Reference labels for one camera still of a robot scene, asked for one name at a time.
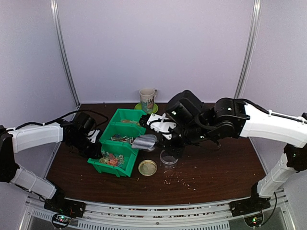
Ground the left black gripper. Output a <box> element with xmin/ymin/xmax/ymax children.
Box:
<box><xmin>69</xmin><ymin>133</ymin><xmax>102</xmax><ymax>159</ymax></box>

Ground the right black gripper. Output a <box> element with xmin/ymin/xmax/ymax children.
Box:
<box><xmin>155</xmin><ymin>122</ymin><xmax>213</xmax><ymax>159</ymax></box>

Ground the clear plastic round container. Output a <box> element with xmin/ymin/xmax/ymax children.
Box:
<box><xmin>160</xmin><ymin>150</ymin><xmax>178</xmax><ymax>169</ymax></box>

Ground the green candy bin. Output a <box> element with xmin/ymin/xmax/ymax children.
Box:
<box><xmin>110</xmin><ymin>109</ymin><xmax>146</xmax><ymax>128</ymax></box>
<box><xmin>87</xmin><ymin>140</ymin><xmax>139</xmax><ymax>177</ymax></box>
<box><xmin>100</xmin><ymin>122</ymin><xmax>145</xmax><ymax>146</ymax></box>

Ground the silver metal scoop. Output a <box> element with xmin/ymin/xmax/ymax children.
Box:
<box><xmin>131</xmin><ymin>134</ymin><xmax>157</xmax><ymax>151</ymax></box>

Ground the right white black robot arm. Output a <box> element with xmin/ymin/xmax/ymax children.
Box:
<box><xmin>155</xmin><ymin>90</ymin><xmax>307</xmax><ymax>212</ymax></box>

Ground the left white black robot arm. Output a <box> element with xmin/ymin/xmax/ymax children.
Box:
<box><xmin>0</xmin><ymin>111</ymin><xmax>102</xmax><ymax>213</ymax></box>

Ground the gold round lid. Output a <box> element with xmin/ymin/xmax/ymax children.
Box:
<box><xmin>138</xmin><ymin>160</ymin><xmax>158</xmax><ymax>176</ymax></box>

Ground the green saucer plate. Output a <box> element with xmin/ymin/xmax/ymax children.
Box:
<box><xmin>134</xmin><ymin>103</ymin><xmax>158</xmax><ymax>113</ymax></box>

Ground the patterned ceramic mug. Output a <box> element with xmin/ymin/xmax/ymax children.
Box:
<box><xmin>139</xmin><ymin>88</ymin><xmax>157</xmax><ymax>114</ymax></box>

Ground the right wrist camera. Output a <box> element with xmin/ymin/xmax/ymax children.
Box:
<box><xmin>139</xmin><ymin>114</ymin><xmax>177</xmax><ymax>140</ymax></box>

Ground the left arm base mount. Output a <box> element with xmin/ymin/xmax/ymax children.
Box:
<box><xmin>44</xmin><ymin>198</ymin><xmax>86</xmax><ymax>219</ymax></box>

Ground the front aluminium rail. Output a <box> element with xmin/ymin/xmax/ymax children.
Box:
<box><xmin>20</xmin><ymin>189</ymin><xmax>292</xmax><ymax>230</ymax></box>

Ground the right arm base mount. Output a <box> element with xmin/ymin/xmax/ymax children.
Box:
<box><xmin>229</xmin><ymin>197</ymin><xmax>271</xmax><ymax>217</ymax></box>

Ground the left aluminium frame post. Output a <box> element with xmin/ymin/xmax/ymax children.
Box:
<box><xmin>50</xmin><ymin>0</ymin><xmax>81</xmax><ymax>107</ymax></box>

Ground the aluminium frame post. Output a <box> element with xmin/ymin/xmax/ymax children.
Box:
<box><xmin>234</xmin><ymin>0</ymin><xmax>262</xmax><ymax>99</ymax></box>
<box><xmin>50</xmin><ymin>0</ymin><xmax>81</xmax><ymax>107</ymax></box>

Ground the right aluminium frame post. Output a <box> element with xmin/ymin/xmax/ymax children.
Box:
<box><xmin>234</xmin><ymin>0</ymin><xmax>262</xmax><ymax>99</ymax></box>

